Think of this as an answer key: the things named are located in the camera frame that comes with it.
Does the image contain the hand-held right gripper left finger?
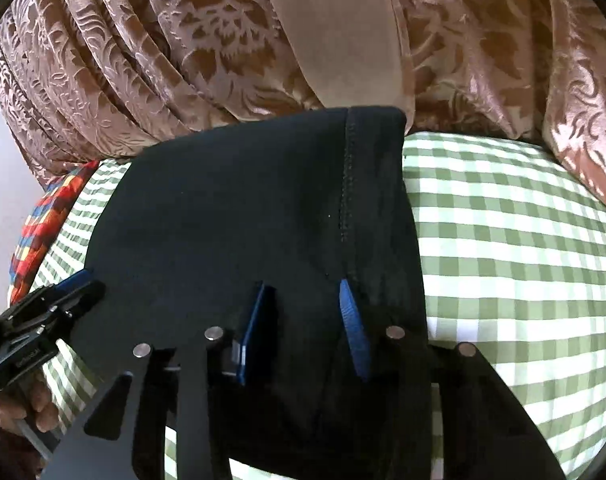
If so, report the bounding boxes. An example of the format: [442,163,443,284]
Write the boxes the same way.
[40,282,280,480]

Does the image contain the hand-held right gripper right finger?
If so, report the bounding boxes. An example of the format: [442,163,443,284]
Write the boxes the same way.
[338,278,567,480]

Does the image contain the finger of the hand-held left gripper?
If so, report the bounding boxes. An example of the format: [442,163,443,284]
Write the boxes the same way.
[0,280,106,335]
[43,268,94,294]

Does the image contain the black pants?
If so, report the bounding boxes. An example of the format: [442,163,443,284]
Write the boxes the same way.
[74,105,566,480]

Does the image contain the person's left forearm maroon sleeve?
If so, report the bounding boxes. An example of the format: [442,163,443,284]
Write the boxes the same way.
[0,422,41,480]

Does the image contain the person's left hand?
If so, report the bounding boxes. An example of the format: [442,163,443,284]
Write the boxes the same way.
[0,379,60,434]

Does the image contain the colourful patterned cloth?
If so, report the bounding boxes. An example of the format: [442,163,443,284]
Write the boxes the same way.
[8,160,102,306]

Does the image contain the green checkered bed sheet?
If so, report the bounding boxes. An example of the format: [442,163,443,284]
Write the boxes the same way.
[30,130,606,480]

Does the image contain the brown floral curtain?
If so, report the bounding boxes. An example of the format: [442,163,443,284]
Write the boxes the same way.
[0,0,606,221]

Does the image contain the plain beige curtain panel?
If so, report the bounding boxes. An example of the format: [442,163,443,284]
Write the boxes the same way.
[254,0,410,128]

